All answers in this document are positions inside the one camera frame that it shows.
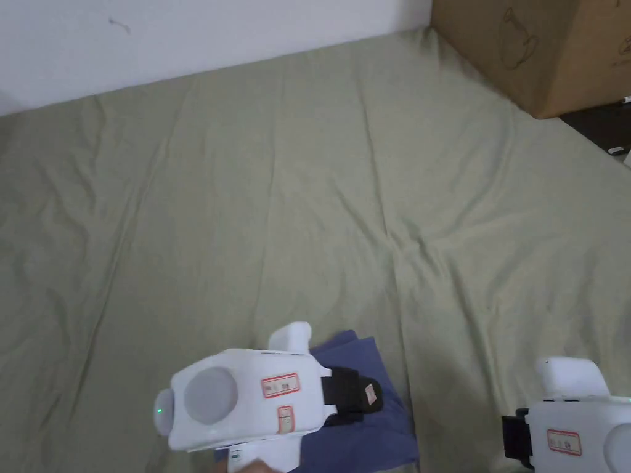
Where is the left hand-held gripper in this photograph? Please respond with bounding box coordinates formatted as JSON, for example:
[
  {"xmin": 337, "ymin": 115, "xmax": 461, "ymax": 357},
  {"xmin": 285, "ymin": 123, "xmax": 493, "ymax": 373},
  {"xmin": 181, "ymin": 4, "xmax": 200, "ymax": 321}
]
[{"xmin": 153, "ymin": 321, "xmax": 386, "ymax": 473}]

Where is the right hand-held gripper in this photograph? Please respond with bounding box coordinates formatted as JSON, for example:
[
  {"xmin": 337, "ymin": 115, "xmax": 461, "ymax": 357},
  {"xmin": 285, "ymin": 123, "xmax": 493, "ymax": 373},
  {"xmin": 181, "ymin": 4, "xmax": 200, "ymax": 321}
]
[{"xmin": 501, "ymin": 357, "xmax": 631, "ymax": 473}]

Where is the dark blue shirt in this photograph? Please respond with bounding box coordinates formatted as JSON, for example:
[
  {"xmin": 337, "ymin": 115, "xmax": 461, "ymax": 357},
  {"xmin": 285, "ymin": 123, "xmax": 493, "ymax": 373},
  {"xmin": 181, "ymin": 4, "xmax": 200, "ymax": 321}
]
[{"xmin": 298, "ymin": 329, "xmax": 420, "ymax": 467}]

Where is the person's left hand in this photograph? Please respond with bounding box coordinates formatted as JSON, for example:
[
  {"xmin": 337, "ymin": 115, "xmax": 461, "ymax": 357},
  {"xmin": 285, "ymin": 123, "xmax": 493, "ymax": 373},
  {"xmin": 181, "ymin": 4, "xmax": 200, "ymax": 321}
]
[{"xmin": 213, "ymin": 450, "xmax": 275, "ymax": 473}]

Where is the bed with pale green sheet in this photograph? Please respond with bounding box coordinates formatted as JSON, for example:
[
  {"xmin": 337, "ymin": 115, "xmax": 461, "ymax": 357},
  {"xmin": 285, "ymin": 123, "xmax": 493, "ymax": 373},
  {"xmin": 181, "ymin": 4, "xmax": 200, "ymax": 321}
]
[{"xmin": 0, "ymin": 24, "xmax": 631, "ymax": 473}]

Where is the brown cardboard carton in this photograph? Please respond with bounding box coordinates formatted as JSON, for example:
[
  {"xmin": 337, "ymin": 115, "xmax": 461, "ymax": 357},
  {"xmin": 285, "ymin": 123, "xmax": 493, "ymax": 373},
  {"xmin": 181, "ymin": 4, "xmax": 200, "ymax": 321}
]
[{"xmin": 429, "ymin": 0, "xmax": 631, "ymax": 120}]

